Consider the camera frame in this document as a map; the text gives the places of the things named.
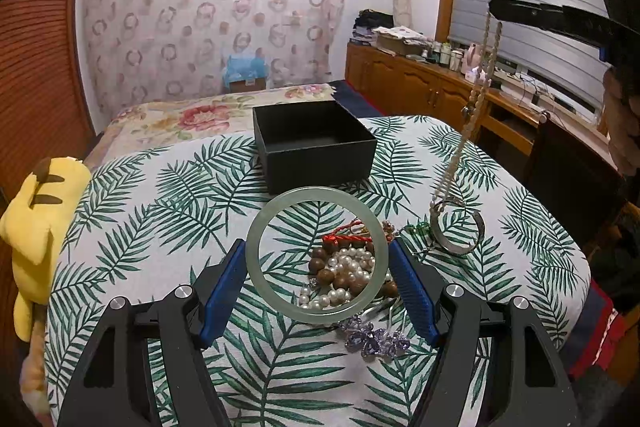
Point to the person's right hand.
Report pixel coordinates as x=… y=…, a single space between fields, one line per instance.
x=625 y=132

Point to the yellow plush toy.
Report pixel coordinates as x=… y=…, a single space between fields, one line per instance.
x=40 y=227

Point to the black square box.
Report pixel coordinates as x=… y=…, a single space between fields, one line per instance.
x=320 y=167

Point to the floral blanket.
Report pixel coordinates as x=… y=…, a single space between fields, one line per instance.
x=200 y=117

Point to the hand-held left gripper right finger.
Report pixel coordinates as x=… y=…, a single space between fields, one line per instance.
x=412 y=287

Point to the small cardboard box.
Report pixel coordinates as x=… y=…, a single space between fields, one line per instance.
x=247 y=84

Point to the red and navy fabric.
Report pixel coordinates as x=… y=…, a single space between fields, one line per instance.
x=595 y=332

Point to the group of small bottles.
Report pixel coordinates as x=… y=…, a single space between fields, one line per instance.
x=447 y=54

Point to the silver bangle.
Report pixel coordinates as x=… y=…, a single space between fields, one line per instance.
x=480 y=229

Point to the purple crystal hair ornament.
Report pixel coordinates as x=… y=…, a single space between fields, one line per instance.
x=372 y=339

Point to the pink figurine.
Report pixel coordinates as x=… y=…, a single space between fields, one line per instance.
x=472 y=62

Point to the pale green jade bangle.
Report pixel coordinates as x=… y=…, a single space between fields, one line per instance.
x=251 y=254

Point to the blue bag in cardboard box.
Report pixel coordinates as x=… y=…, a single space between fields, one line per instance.
x=245 y=66

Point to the cardboard box with papers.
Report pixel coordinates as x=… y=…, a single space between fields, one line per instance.
x=400 y=42

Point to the stack of dark clothes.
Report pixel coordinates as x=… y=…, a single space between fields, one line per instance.
x=372 y=24

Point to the white power strip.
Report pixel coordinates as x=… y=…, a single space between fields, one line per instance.
x=525 y=89

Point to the orange plush toy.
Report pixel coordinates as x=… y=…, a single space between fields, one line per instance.
x=32 y=357

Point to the navy bed sheet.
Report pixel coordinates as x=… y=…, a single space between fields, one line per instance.
x=350 y=99

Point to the green bead pendant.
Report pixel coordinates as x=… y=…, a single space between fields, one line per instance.
x=415 y=229

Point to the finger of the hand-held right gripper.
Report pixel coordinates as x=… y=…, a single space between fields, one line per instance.
x=530 y=14

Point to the dark wooden chair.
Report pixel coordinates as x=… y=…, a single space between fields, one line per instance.
x=565 y=177

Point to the wooden cabinet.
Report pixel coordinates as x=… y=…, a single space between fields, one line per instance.
x=400 y=77

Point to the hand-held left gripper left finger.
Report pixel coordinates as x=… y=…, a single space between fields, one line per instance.
x=225 y=292

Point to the wooden louvred door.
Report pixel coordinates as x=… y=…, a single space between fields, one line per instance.
x=35 y=57

